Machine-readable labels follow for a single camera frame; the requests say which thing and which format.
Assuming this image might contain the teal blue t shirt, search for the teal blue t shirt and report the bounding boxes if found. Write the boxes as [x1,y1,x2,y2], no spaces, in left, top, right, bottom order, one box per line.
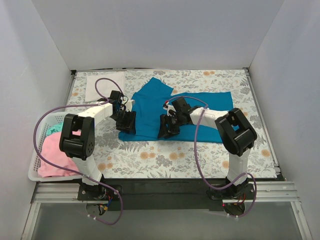
[118,77,234,142]

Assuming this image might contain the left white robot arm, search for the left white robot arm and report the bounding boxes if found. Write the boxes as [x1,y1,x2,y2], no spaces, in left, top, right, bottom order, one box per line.
[59,90,136,186]

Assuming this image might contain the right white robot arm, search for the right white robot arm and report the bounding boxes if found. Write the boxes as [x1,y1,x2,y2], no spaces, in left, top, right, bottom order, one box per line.
[157,96,257,191]

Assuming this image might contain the folded white t shirt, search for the folded white t shirt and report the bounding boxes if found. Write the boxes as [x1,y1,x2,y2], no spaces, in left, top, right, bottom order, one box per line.
[85,72,125,103]

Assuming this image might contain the floral patterned table cloth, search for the floral patterned table cloth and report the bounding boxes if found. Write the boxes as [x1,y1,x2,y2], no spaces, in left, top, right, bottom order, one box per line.
[62,69,279,179]

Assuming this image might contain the mint green t shirt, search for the mint green t shirt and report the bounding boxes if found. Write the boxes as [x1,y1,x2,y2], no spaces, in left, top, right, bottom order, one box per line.
[46,122,63,137]

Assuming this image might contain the white plastic laundry basket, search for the white plastic laundry basket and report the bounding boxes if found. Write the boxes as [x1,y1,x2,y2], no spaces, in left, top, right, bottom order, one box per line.
[28,111,82,183]

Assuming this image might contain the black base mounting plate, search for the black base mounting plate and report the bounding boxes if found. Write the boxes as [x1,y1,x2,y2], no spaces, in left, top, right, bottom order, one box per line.
[77,178,256,215]

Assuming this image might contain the pink t shirt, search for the pink t shirt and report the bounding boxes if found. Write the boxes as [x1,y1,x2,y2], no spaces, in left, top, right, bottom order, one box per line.
[38,132,78,178]

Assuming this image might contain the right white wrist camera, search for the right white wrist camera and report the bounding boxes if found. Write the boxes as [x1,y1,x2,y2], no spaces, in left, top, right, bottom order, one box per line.
[163,101,176,117]

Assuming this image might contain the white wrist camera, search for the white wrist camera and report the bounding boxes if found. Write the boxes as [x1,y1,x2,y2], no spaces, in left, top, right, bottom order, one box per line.
[120,97,136,112]
[163,101,176,117]

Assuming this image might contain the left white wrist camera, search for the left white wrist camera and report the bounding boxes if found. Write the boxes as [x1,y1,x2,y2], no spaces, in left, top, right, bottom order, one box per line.
[120,97,136,112]

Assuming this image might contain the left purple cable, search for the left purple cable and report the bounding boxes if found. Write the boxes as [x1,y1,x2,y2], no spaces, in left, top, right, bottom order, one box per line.
[33,78,126,225]

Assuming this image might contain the purple cable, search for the purple cable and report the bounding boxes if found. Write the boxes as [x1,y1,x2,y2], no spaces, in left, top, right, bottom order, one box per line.
[164,96,256,220]
[33,78,126,225]

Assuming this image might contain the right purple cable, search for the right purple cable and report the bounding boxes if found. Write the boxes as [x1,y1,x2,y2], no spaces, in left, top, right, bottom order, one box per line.
[164,96,256,220]

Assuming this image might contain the aluminium frame rail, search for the aluminium frame rail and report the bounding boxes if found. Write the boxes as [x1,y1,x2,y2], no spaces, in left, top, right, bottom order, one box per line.
[31,181,301,203]

